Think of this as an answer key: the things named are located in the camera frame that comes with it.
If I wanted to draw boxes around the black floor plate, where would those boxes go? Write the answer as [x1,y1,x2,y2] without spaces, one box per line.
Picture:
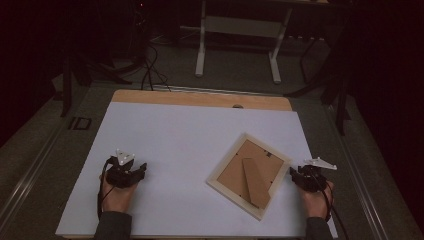
[68,116,93,131]

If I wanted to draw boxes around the metal floor rail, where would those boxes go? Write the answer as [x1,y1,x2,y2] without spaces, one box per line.
[0,126,65,228]
[324,106,392,240]

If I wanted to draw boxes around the person's right hand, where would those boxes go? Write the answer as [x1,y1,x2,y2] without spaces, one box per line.
[298,180,335,219]

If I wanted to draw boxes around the left hand-held gripper cable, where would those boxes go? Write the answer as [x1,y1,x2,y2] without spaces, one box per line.
[96,156,116,220]

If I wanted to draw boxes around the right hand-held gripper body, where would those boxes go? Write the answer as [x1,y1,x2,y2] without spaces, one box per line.
[295,157,338,193]

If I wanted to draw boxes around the black metal stand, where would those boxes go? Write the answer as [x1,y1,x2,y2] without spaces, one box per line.
[283,19,353,137]
[59,33,134,118]

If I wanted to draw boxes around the white table sheet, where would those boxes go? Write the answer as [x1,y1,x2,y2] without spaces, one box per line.
[54,101,338,238]

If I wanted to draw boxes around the person's left hand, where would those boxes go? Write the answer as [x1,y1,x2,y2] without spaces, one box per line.
[99,173,139,214]

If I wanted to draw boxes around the wooden picture frame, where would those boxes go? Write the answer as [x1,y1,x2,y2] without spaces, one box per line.
[205,132,293,222]

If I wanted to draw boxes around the black floor cables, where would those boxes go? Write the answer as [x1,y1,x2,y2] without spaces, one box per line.
[139,43,173,93]

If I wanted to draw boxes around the metal strip behind table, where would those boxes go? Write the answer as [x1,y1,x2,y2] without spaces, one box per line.
[151,84,284,98]

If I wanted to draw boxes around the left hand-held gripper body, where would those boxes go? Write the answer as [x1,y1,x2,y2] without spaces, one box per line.
[105,148,141,189]

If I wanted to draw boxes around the white metal desk frame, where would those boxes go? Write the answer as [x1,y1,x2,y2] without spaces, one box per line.
[194,0,329,84]

